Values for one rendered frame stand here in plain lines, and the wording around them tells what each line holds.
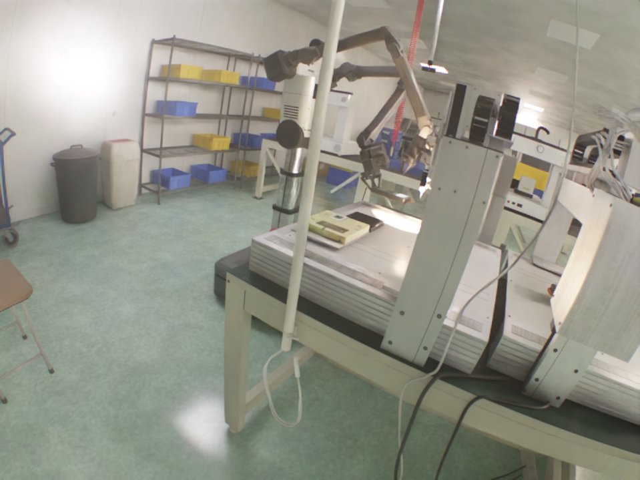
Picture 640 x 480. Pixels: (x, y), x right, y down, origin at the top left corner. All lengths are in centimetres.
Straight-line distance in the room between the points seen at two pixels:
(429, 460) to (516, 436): 78
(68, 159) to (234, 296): 247
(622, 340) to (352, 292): 58
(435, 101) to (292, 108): 1145
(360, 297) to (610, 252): 53
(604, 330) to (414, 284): 37
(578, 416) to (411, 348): 46
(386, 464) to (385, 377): 75
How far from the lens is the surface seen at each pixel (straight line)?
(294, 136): 172
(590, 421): 92
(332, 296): 81
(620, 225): 56
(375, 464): 147
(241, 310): 97
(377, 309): 77
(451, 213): 62
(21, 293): 153
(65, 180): 327
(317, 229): 96
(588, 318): 60
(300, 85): 171
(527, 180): 332
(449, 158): 61
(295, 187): 184
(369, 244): 102
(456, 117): 114
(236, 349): 108
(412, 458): 155
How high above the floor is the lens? 122
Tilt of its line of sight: 22 degrees down
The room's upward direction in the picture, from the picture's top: 11 degrees clockwise
